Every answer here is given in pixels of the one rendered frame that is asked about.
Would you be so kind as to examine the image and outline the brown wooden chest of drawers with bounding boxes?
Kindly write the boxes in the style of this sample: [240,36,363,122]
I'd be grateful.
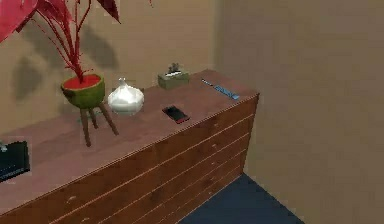
[0,68,261,224]

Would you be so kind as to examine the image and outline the black red cell phone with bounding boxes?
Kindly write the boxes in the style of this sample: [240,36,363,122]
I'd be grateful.
[161,105,191,125]

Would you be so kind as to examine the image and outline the green tissue box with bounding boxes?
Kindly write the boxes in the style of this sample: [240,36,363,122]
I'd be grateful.
[157,62,191,91]

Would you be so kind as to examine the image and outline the blue pen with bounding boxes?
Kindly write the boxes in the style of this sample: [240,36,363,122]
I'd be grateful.
[200,78,241,101]

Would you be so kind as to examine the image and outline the white round vase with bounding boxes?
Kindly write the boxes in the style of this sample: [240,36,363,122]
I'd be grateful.
[107,77,145,117]

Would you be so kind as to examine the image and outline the red house plant green pot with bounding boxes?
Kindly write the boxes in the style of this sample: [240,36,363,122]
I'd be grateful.
[0,0,154,148]

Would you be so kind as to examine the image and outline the black box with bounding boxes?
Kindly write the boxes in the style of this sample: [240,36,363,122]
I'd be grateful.
[0,140,31,183]

